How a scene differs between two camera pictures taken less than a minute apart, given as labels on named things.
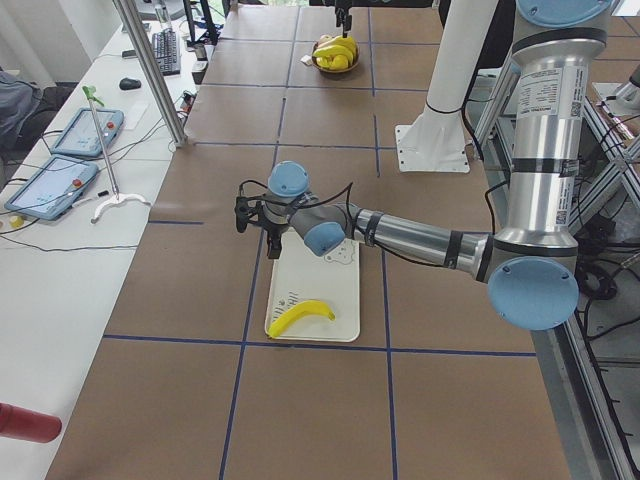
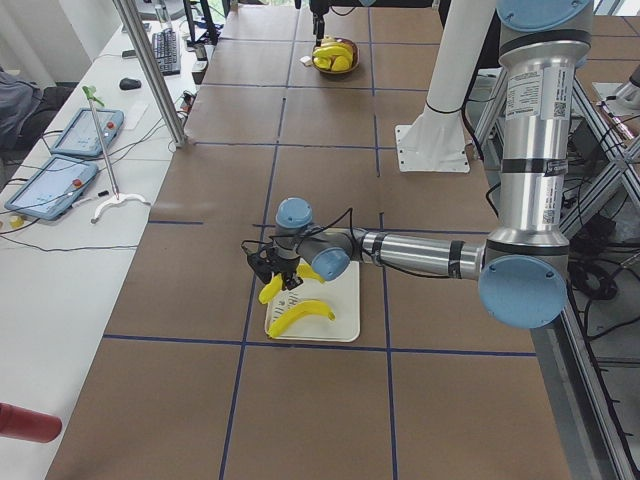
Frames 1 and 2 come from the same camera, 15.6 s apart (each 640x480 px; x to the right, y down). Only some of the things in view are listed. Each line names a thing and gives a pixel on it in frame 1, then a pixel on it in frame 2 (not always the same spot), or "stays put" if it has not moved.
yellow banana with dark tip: [304, 308] stays put
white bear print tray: [333, 279] stays put
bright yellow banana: [332, 49] stays put
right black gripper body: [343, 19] -> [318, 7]
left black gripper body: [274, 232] -> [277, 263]
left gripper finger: [274, 247] -> [290, 280]
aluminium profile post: [130, 20] stays put
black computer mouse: [129, 84] stays put
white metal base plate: [432, 147] stays put
